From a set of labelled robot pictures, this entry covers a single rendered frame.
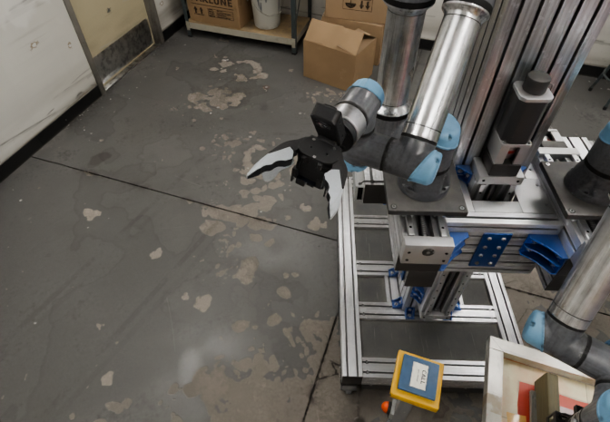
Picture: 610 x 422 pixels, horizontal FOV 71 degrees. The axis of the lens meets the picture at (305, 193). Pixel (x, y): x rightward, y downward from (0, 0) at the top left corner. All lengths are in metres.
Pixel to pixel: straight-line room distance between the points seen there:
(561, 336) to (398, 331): 1.26
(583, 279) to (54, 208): 3.01
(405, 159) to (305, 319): 1.66
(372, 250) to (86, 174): 2.13
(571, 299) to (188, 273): 2.09
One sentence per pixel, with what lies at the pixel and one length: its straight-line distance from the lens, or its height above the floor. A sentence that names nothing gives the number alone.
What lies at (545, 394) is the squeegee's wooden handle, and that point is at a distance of 1.32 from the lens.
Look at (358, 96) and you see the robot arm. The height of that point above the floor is 1.69.
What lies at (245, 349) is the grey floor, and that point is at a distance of 2.37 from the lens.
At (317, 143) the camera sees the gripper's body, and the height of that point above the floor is 1.69.
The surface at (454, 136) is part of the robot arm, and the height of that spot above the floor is 1.47.
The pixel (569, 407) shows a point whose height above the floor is 0.95.
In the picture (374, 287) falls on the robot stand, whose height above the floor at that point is 0.21.
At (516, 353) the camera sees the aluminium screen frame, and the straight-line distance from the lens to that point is 1.40.
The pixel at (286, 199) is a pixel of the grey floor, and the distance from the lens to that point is 2.93.
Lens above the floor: 2.16
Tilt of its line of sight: 47 degrees down
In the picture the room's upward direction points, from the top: straight up
